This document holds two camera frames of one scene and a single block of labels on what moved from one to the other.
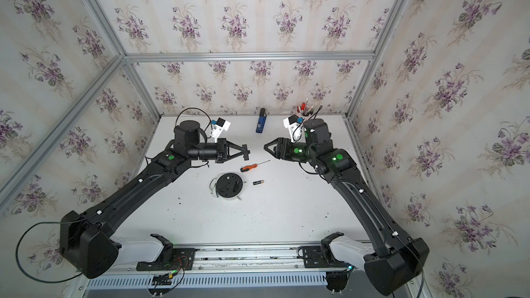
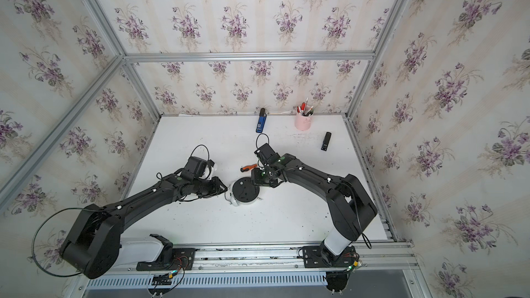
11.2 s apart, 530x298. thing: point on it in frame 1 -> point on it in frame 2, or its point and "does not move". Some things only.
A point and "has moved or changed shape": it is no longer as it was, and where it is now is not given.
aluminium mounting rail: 263,259 does not move
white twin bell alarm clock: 226,185 has moved or changed shape
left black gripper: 223,152 -> 216,188
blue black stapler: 262,117 does not move
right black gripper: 279,143 -> 254,179
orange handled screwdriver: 250,167 does not move
